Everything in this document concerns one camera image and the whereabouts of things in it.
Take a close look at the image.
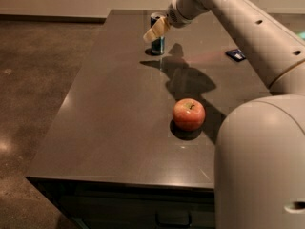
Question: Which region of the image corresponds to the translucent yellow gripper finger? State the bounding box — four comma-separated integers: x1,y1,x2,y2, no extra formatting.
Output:
143,17,170,43

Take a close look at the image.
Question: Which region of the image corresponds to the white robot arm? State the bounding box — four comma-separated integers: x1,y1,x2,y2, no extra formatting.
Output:
144,0,305,229

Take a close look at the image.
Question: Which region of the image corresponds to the Red Bull can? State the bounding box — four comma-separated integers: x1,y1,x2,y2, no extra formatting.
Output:
151,12,165,55

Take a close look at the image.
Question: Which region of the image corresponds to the black drawer handle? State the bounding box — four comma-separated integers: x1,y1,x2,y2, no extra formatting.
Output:
155,213,192,229

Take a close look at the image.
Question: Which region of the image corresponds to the dark blue snack packet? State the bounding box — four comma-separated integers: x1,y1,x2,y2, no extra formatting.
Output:
226,49,246,62

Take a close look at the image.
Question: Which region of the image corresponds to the dark counter cabinet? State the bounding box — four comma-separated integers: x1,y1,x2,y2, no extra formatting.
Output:
27,177,216,229

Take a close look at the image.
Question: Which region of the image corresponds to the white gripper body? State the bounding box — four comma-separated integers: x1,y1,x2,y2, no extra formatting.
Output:
166,0,204,28

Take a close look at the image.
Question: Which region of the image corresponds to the red apple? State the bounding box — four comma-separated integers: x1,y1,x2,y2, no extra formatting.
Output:
173,98,206,132

